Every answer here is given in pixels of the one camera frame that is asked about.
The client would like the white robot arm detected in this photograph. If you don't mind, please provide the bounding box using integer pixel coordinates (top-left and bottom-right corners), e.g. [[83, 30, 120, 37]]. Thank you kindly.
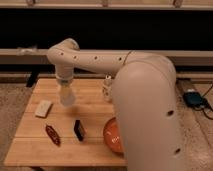
[[47, 38, 186, 171]]

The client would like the white eraser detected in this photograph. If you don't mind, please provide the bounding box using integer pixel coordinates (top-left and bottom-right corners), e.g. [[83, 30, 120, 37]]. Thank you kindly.
[[35, 100, 52, 118]]

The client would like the black rectangular block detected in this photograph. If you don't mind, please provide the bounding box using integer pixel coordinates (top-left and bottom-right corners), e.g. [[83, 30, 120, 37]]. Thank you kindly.
[[74, 120, 85, 141]]

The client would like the wooden table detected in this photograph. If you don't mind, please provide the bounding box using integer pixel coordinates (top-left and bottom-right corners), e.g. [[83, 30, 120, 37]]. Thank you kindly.
[[4, 79, 125, 167]]

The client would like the dark red patterned object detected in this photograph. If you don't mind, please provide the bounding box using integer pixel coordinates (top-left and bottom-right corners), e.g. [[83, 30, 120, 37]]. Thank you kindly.
[[45, 125, 61, 146]]

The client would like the orange bowl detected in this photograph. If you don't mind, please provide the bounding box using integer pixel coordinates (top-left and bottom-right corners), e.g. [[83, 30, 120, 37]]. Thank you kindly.
[[103, 117, 123, 154]]

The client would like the blue device on floor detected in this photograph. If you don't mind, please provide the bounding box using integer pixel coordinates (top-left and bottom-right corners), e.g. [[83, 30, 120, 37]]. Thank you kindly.
[[183, 89, 203, 107]]

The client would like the long wooden bench rail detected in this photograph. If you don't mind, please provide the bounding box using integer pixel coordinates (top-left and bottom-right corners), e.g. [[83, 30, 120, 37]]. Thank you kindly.
[[0, 48, 213, 66]]

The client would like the black cable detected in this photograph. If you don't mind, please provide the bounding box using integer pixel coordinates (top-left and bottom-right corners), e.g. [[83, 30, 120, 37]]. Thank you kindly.
[[194, 83, 213, 120]]

